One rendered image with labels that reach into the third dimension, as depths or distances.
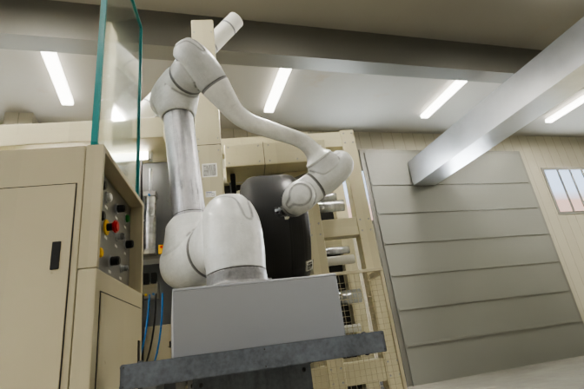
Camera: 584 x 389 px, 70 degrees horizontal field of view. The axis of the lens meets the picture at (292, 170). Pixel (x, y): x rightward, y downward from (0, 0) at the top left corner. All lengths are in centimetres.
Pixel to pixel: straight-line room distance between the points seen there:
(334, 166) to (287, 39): 304
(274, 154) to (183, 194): 123
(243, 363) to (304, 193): 65
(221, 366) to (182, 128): 82
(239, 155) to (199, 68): 114
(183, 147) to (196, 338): 66
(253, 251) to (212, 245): 10
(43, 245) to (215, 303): 56
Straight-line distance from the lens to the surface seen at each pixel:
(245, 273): 103
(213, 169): 215
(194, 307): 93
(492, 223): 733
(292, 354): 86
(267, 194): 189
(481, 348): 665
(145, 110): 269
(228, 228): 106
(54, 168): 139
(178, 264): 122
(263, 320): 95
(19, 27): 426
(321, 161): 140
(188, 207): 129
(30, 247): 132
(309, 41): 442
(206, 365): 83
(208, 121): 228
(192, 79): 142
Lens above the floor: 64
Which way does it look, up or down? 23 degrees up
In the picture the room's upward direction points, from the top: 8 degrees counter-clockwise
